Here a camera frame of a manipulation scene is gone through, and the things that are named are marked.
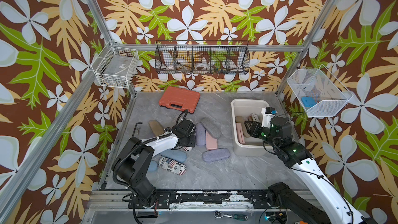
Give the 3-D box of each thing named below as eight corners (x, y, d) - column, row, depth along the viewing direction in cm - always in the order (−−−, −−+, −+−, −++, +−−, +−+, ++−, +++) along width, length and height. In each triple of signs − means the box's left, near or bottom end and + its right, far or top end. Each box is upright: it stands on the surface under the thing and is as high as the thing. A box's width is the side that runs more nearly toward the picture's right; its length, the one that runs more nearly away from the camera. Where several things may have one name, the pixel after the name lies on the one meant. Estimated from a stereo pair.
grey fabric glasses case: (214, 142, 96) (215, 137, 91) (199, 125, 104) (199, 119, 99) (224, 135, 99) (225, 129, 94) (209, 119, 107) (209, 113, 102)
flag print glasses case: (157, 166, 87) (156, 164, 84) (162, 157, 90) (161, 155, 87) (183, 177, 83) (183, 175, 80) (187, 167, 86) (187, 165, 84)
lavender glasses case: (203, 163, 87) (203, 161, 85) (201, 152, 91) (201, 151, 89) (230, 158, 89) (230, 156, 87) (227, 148, 93) (227, 146, 91)
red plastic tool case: (156, 105, 114) (155, 101, 110) (167, 89, 125) (166, 84, 121) (193, 115, 108) (193, 111, 104) (201, 97, 119) (201, 92, 115)
